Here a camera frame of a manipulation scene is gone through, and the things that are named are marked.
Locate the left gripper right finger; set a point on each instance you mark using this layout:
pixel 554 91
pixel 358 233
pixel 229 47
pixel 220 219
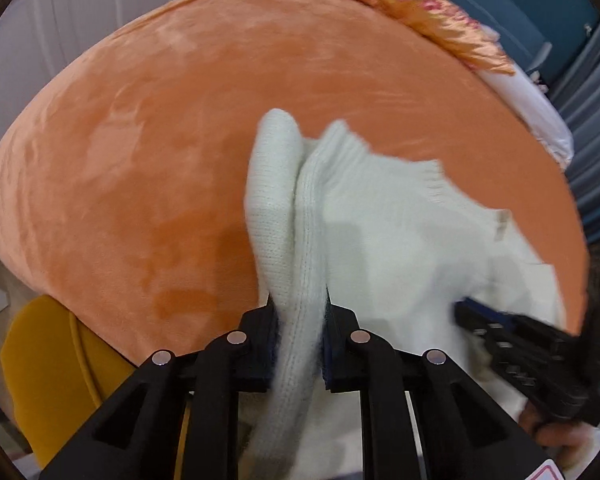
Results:
pixel 423 417

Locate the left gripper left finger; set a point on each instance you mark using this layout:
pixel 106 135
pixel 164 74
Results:
pixel 176 416

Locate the white knitted sweater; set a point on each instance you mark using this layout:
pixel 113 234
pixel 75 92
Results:
pixel 396 242

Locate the person's right hand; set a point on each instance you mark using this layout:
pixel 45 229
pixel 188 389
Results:
pixel 572 440

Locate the orange velvet bed cover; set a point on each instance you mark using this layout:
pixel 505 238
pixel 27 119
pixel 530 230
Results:
pixel 122 181

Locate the white pink quilt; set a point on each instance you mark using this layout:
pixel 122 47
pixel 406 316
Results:
pixel 530 105

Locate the blue grey curtain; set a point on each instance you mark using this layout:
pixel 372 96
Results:
pixel 576 95

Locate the blue upholstered headboard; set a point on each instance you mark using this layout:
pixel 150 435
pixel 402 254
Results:
pixel 542 35

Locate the orange floral satin pillow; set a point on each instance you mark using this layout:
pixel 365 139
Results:
pixel 450 27

